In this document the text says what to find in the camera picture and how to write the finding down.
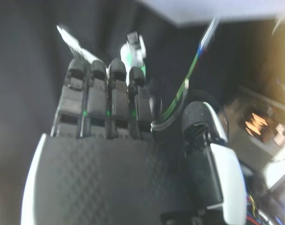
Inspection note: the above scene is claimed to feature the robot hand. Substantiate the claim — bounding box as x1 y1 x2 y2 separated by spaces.
20 58 248 225

